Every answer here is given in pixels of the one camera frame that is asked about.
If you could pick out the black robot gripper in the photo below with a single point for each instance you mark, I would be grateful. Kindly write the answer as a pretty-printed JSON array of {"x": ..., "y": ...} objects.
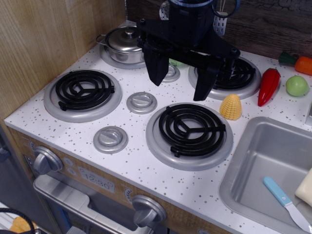
[{"x": 185, "y": 36}]

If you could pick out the small steel pot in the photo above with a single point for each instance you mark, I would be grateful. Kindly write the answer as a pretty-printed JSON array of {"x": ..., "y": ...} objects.
[{"x": 126, "y": 55}]

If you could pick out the steel pot lid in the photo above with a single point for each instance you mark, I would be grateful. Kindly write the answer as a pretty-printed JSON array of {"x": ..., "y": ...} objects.
[{"x": 122, "y": 37}]

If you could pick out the silver knob back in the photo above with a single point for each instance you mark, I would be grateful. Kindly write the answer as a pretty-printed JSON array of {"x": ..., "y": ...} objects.
[{"x": 172, "y": 75}]

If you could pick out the silver knob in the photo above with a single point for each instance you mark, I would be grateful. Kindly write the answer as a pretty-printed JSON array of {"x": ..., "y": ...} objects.
[
  {"x": 172, "y": 75},
  {"x": 110, "y": 140},
  {"x": 141, "y": 103}
]

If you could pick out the green toy cabbage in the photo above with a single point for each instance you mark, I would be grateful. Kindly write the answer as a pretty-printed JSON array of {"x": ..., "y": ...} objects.
[{"x": 174, "y": 62}]

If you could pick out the silver knob middle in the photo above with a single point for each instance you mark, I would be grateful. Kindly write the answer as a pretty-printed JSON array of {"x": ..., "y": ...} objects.
[{"x": 141, "y": 103}]

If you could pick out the back right black burner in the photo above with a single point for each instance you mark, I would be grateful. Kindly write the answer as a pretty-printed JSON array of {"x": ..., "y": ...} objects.
[{"x": 243, "y": 79}]

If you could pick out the black burner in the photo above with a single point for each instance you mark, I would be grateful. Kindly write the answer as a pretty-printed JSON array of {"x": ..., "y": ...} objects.
[
  {"x": 82, "y": 96},
  {"x": 243, "y": 79},
  {"x": 189, "y": 137}
]

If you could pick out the hanging steel spatula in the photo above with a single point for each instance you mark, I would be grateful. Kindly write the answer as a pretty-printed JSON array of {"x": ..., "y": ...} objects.
[{"x": 220, "y": 19}]

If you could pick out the hanging steel skimmer spoon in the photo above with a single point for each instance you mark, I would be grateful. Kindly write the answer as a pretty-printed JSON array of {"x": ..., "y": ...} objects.
[{"x": 164, "y": 10}]

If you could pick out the yellow toy corn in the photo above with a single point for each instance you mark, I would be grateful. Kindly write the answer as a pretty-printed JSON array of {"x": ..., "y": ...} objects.
[{"x": 230, "y": 107}]

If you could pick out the front right black burner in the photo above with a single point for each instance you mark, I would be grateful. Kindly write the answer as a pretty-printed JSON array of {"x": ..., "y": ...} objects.
[{"x": 189, "y": 137}]

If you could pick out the red toy pepper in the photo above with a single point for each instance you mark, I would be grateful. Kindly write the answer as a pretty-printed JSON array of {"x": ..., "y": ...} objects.
[{"x": 269, "y": 84}]

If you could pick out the silver knob front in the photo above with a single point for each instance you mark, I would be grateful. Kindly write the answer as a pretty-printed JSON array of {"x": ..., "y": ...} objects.
[{"x": 110, "y": 140}]

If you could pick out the front left black burner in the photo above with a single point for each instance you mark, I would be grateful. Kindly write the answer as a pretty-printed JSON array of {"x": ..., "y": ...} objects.
[{"x": 82, "y": 96}]

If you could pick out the grey sink basin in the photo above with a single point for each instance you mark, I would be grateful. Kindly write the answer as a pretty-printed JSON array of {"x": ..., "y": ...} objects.
[{"x": 268, "y": 149}]

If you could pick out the green toy apple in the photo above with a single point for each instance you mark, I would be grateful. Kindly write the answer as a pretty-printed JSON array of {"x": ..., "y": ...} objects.
[{"x": 297, "y": 86}]

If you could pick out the orange toy carrot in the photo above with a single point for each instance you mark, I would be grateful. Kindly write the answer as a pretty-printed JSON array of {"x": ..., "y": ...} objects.
[{"x": 301, "y": 64}]

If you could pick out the right oven dial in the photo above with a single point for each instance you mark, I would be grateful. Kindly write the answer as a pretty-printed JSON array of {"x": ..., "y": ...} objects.
[{"x": 147, "y": 211}]

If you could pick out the oven dial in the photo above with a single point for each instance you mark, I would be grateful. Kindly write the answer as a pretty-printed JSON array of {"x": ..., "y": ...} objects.
[
  {"x": 147, "y": 211},
  {"x": 46, "y": 161}
]

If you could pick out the left oven dial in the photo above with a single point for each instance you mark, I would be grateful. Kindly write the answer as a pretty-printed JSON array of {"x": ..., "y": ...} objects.
[{"x": 46, "y": 161}]

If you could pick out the cream toy block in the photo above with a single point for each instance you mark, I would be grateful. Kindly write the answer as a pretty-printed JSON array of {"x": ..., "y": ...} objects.
[{"x": 304, "y": 190}]

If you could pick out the orange object lower left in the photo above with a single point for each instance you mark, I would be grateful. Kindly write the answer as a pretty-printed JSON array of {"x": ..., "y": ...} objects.
[{"x": 19, "y": 225}]

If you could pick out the silver oven door handle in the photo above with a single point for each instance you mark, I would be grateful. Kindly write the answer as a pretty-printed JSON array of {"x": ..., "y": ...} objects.
[{"x": 86, "y": 209}]

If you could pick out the blue handled toy knife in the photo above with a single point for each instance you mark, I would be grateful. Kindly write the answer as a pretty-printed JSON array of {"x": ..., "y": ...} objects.
[{"x": 287, "y": 203}]

